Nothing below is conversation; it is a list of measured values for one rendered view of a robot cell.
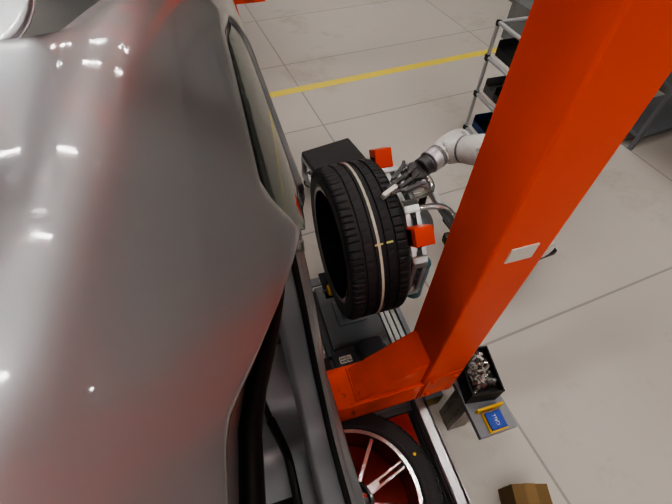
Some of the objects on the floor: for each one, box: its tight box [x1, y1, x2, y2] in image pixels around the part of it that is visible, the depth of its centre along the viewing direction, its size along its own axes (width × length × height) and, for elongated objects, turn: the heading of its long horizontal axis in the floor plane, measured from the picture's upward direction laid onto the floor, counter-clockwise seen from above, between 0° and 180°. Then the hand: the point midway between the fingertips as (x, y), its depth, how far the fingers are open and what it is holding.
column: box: [439, 391, 469, 431], centre depth 191 cm, size 10×10×42 cm
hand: (389, 192), depth 142 cm, fingers closed, pressing on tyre
